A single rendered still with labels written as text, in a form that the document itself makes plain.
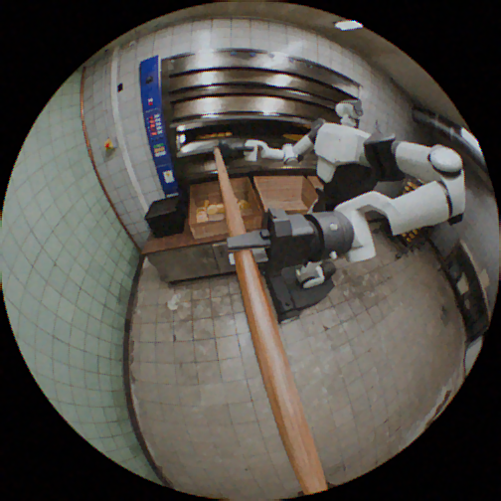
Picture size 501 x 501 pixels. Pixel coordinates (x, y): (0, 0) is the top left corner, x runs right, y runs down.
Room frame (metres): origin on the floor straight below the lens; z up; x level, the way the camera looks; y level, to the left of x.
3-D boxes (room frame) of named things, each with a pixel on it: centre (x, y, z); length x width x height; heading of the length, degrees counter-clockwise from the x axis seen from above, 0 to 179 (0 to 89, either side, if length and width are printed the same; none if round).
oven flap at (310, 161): (1.48, -0.26, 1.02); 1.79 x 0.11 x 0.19; 103
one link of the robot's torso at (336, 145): (0.63, -0.46, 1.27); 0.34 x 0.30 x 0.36; 6
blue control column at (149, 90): (2.16, 0.97, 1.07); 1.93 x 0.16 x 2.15; 13
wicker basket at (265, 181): (1.23, -0.34, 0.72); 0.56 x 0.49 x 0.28; 101
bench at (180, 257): (1.18, -0.22, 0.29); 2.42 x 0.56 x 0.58; 103
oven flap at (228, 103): (1.48, -0.26, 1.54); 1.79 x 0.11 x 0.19; 103
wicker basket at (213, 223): (1.09, 0.24, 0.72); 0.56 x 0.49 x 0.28; 104
